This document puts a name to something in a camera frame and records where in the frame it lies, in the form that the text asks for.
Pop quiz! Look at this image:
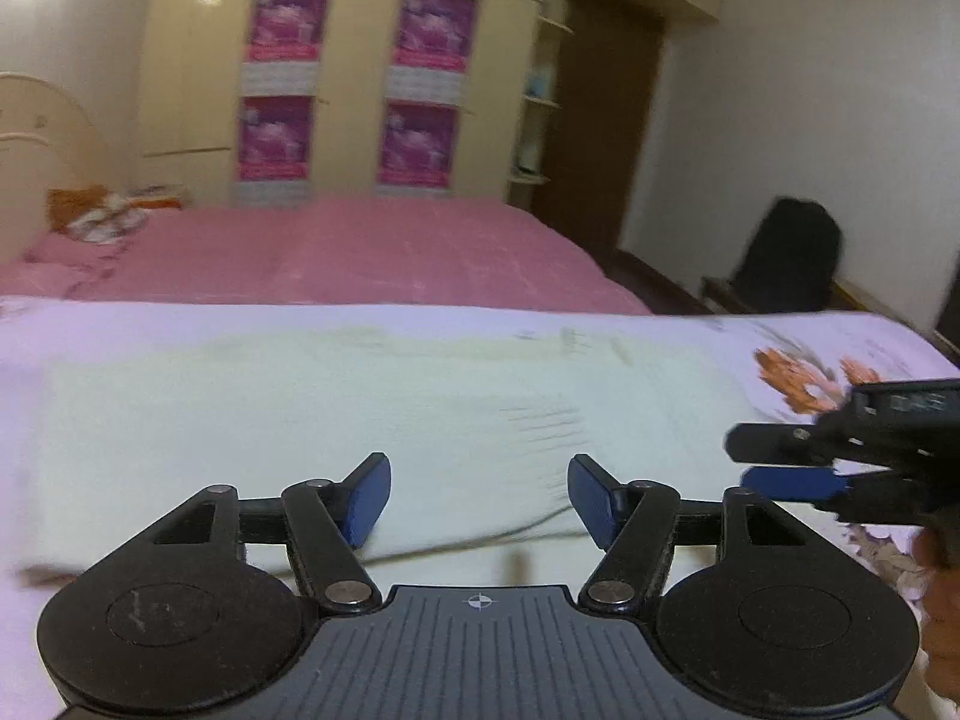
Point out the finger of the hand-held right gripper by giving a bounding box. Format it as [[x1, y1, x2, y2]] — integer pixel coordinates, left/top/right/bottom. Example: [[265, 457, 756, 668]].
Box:
[[725, 420, 856, 466], [740, 465, 931, 526]]

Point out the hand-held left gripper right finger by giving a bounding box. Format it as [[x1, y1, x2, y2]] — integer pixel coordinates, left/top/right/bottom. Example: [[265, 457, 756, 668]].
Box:
[[568, 454, 848, 616]]

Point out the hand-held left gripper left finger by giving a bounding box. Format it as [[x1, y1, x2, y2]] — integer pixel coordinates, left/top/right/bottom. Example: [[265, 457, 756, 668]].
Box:
[[112, 452, 392, 616]]

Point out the pale cream small garment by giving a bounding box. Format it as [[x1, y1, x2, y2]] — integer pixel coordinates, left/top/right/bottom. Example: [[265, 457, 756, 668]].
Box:
[[15, 326, 760, 587]]

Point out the person's right hand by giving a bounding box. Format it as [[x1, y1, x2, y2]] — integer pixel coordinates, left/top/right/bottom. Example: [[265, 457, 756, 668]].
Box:
[[911, 521, 960, 700]]

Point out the floral print blanket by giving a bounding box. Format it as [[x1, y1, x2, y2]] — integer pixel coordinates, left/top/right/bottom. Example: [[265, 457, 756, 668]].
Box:
[[0, 296, 960, 720]]

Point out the dark wooden chair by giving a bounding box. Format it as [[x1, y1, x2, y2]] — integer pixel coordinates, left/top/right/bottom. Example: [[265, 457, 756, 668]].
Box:
[[700, 274, 875, 316]]

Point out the black backpack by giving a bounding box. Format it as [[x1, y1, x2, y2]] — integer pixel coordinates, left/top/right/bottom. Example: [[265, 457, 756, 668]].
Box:
[[731, 196, 842, 312]]

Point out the pink bed sheet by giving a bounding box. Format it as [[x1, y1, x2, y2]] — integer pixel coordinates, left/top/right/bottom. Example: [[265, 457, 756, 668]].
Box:
[[0, 195, 653, 316]]

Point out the brown wooden door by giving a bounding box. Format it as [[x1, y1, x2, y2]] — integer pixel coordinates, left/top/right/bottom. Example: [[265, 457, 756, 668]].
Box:
[[529, 0, 668, 263]]

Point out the orange floral pillow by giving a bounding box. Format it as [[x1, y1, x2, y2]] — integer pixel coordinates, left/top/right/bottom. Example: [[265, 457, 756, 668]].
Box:
[[46, 184, 185, 243]]

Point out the cream corner shelf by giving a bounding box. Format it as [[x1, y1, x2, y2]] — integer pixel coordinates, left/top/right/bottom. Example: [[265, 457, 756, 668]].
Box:
[[506, 6, 575, 188]]

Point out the cream wardrobe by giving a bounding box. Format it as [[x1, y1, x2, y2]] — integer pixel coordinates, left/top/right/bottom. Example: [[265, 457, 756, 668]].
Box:
[[139, 0, 725, 209]]

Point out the cream rounded headboard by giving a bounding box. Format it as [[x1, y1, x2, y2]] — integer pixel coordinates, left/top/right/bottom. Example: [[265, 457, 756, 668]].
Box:
[[0, 71, 100, 263]]

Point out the purple wall poster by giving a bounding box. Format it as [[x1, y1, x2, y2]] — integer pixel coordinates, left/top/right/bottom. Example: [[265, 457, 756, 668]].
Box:
[[246, 0, 332, 65], [237, 95, 314, 182], [391, 0, 481, 74], [377, 101, 460, 188]]

